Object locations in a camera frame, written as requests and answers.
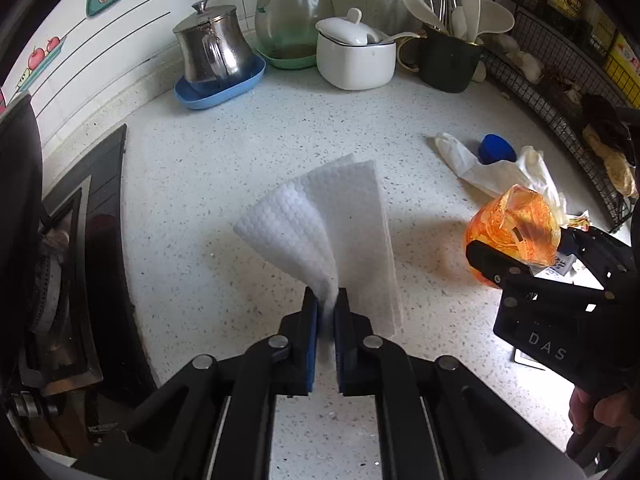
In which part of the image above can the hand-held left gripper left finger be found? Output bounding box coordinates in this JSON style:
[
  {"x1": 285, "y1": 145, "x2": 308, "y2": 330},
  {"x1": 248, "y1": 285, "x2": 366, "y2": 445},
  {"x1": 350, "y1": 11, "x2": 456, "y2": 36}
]
[{"x1": 75, "y1": 286, "x2": 321, "y2": 480}]

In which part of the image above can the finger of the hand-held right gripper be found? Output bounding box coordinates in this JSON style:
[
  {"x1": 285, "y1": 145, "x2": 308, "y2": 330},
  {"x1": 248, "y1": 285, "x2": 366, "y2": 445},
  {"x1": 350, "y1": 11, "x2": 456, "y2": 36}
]
[
  {"x1": 555, "y1": 226, "x2": 634, "y2": 291},
  {"x1": 465, "y1": 238, "x2": 539, "y2": 294}
]

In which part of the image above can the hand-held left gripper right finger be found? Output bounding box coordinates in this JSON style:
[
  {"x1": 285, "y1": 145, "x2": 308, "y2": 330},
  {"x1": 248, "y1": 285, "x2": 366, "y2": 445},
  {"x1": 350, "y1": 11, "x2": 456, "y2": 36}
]
[{"x1": 335, "y1": 286, "x2": 587, "y2": 480}]

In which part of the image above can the orange plastic package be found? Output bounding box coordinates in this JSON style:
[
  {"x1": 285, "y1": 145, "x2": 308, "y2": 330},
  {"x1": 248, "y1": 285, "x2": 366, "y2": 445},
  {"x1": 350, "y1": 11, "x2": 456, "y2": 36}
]
[{"x1": 464, "y1": 183, "x2": 562, "y2": 289}]

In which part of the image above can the white paper towel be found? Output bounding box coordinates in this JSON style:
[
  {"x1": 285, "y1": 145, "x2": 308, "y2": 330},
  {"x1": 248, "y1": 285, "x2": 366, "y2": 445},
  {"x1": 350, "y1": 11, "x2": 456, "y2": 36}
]
[{"x1": 232, "y1": 154, "x2": 405, "y2": 339}]

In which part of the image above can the person's right hand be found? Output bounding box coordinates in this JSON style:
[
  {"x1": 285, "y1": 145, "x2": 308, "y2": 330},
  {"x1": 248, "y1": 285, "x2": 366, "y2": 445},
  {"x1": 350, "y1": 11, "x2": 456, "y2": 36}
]
[{"x1": 569, "y1": 386, "x2": 640, "y2": 437}]

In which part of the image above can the white printed sachet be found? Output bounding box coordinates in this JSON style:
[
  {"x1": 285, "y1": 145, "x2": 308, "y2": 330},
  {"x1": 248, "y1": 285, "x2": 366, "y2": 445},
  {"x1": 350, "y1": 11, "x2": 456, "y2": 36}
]
[{"x1": 536, "y1": 254, "x2": 591, "y2": 279}]

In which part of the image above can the ginger root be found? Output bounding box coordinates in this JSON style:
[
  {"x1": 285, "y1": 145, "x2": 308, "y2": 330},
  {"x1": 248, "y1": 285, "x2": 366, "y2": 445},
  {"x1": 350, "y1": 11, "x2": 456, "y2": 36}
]
[{"x1": 582, "y1": 125, "x2": 639, "y2": 199}]

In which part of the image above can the crumpled white glove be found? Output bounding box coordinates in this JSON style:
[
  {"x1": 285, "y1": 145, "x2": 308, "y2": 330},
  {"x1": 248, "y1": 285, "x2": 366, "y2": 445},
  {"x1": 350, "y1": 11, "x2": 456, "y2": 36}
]
[{"x1": 427, "y1": 132, "x2": 569, "y2": 222}]

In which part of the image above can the blue bottle cap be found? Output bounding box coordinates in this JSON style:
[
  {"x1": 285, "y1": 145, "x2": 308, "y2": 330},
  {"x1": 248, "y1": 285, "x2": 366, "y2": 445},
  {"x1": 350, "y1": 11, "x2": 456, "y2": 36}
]
[{"x1": 477, "y1": 133, "x2": 516, "y2": 164}]

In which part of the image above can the yellow detergent bottle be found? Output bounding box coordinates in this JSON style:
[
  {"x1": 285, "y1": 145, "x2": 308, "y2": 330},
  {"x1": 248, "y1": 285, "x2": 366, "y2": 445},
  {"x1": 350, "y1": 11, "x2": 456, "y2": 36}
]
[{"x1": 602, "y1": 31, "x2": 640, "y2": 79}]

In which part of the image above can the garlic bulb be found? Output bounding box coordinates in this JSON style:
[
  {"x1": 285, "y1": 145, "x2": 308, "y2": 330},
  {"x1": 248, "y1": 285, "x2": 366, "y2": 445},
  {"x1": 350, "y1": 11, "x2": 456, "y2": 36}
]
[{"x1": 492, "y1": 32, "x2": 544, "y2": 84}]

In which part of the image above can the dark mug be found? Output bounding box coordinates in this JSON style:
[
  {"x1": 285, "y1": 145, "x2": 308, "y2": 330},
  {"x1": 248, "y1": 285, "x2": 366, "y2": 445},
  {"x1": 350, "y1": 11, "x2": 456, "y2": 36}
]
[{"x1": 397, "y1": 22, "x2": 484, "y2": 95}]

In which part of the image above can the black gas stove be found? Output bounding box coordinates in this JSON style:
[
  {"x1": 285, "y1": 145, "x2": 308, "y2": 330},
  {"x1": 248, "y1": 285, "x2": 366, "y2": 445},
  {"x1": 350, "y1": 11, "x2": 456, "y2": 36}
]
[{"x1": 0, "y1": 124, "x2": 157, "y2": 461}]

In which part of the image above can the white rice paddle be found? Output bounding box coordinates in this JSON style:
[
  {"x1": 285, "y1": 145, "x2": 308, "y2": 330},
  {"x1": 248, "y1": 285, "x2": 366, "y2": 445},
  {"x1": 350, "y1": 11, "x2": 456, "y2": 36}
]
[{"x1": 476, "y1": 0, "x2": 516, "y2": 45}]

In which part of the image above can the white sugar bowl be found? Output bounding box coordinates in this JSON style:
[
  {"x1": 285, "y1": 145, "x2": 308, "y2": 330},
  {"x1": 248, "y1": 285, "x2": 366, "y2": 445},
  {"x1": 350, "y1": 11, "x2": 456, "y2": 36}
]
[{"x1": 314, "y1": 8, "x2": 422, "y2": 91}]

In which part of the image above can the white plastic spoon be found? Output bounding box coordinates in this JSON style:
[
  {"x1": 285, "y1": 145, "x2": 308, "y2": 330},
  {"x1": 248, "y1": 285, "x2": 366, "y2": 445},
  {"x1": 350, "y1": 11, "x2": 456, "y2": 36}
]
[
  {"x1": 398, "y1": 0, "x2": 443, "y2": 32},
  {"x1": 459, "y1": 0, "x2": 482, "y2": 42}
]

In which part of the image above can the blue tray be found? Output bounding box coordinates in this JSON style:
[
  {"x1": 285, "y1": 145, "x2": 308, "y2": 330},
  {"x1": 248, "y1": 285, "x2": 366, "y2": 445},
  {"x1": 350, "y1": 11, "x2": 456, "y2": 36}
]
[{"x1": 173, "y1": 52, "x2": 267, "y2": 111}]

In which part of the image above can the green coaster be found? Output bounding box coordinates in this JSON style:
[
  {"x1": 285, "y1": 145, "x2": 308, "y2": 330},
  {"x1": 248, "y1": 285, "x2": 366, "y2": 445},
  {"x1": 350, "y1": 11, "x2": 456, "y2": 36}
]
[{"x1": 256, "y1": 41, "x2": 322, "y2": 70}]

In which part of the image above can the steel teapot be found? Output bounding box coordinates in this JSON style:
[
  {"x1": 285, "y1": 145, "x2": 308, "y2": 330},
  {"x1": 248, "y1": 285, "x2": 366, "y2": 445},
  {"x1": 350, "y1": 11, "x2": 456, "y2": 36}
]
[{"x1": 172, "y1": 0, "x2": 257, "y2": 86}]

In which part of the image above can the glass carafe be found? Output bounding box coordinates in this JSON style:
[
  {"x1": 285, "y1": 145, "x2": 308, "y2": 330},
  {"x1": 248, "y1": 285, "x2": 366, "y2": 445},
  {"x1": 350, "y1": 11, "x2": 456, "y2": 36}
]
[{"x1": 254, "y1": 0, "x2": 334, "y2": 62}]

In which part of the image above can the black wire rack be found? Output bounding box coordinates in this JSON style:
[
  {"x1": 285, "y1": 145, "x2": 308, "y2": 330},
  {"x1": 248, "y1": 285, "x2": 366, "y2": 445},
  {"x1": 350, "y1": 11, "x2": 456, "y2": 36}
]
[{"x1": 481, "y1": 0, "x2": 640, "y2": 234}]

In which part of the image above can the black wok orange handle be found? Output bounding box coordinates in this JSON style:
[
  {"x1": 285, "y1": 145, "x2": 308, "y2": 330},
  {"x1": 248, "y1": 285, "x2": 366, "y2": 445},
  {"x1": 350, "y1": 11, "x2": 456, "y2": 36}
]
[{"x1": 0, "y1": 91, "x2": 44, "y2": 377}]

